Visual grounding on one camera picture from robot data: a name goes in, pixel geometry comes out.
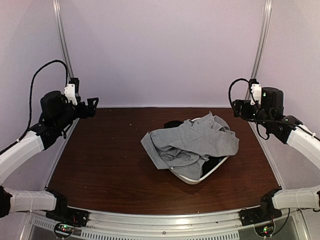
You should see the white plastic basket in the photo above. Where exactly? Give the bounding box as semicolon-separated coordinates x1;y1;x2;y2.
170;114;235;185

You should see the black shirt in basket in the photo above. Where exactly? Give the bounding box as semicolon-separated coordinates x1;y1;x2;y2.
163;120;184;129

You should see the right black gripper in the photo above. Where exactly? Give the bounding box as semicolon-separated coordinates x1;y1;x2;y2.
232;99;272;129

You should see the circuit board with leds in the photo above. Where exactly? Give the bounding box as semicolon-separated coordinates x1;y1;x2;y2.
254;224;275;238
53;222;75;239

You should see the front aluminium rail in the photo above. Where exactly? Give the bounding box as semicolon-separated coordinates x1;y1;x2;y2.
24;204;308;240

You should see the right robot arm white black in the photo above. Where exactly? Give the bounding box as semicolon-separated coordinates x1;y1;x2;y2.
229;84;320;221

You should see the right aluminium frame post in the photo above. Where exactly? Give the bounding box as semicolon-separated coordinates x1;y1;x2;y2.
250;0;273;79

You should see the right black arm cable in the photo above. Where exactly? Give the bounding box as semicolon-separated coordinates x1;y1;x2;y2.
227;77;271;140

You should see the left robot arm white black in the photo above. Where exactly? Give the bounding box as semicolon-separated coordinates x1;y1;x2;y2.
0;90;99;222

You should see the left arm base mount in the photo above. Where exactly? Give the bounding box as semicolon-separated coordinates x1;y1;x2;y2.
45;202;89;227

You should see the left aluminium frame post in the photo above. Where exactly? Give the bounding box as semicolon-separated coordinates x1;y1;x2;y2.
52;0;74;78

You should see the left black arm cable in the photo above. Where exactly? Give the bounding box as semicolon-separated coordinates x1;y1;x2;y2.
0;59;70;153

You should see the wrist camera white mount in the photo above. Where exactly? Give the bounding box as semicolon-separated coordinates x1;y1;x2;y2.
64;77;81;106
249;78;262;105

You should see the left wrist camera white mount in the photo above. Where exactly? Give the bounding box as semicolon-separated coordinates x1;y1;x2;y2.
64;77;81;106

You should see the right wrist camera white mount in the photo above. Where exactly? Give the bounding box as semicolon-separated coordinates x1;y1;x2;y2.
249;78;262;105

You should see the right circuit board with leds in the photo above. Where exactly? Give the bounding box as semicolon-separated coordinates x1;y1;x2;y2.
254;224;275;238

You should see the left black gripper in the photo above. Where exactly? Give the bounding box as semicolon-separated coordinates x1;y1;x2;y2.
55;96;99;131

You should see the grey long sleeve shirt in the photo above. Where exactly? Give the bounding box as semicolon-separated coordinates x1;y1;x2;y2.
140;112;240;185

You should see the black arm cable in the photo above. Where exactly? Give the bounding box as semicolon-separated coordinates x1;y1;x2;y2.
0;59;70;153
227;77;271;140

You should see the left circuit board with leds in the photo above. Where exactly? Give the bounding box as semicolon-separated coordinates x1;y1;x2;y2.
53;222;75;239

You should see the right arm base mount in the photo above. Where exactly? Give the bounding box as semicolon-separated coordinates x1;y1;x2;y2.
238;206;282;227

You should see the aluminium frame post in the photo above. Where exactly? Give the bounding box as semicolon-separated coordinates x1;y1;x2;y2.
52;0;74;78
250;0;273;79

